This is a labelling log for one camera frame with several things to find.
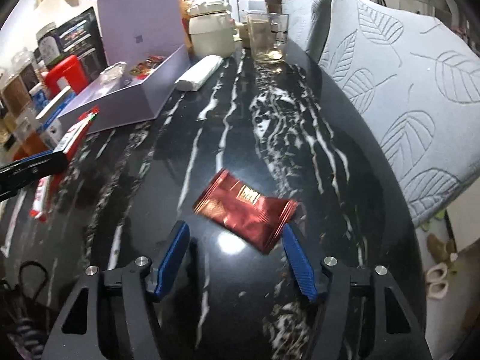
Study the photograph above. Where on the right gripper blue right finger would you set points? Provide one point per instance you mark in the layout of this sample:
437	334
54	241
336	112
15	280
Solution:
390	326

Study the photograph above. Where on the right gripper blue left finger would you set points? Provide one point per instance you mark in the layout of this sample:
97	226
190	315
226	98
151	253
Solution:
80	331

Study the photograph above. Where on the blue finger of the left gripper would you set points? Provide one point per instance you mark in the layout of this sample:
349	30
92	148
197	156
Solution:
22	172

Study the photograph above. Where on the red white toothpaste tube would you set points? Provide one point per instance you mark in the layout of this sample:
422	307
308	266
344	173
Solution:
69	145

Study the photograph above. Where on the red foil snack packet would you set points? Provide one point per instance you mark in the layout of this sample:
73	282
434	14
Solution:
242	210

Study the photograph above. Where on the clear bag with white item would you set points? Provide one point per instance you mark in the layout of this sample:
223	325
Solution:
114	74

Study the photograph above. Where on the brown cereal snack packet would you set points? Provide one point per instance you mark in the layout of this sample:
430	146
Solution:
145	67

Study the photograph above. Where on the blue white small box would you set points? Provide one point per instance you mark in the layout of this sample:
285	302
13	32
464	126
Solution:
50	128

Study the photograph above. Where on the beige slippers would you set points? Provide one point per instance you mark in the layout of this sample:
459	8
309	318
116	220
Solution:
436	281

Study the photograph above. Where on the red plastic container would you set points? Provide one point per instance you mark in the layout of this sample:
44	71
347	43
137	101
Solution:
68	72

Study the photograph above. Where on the white lidded purple jar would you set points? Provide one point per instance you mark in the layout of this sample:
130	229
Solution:
49	45

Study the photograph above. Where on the black printed food bag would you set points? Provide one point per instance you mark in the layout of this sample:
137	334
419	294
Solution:
80	36

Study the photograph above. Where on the open lavender gift box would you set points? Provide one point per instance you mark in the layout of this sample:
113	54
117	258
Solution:
132	31

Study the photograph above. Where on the light blue leaf cushion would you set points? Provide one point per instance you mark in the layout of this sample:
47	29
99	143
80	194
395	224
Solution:
416	85

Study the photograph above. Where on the white ceramic lidded pot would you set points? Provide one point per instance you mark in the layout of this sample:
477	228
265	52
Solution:
211	29

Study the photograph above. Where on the clear glass mug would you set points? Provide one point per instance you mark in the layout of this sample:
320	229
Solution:
268	33

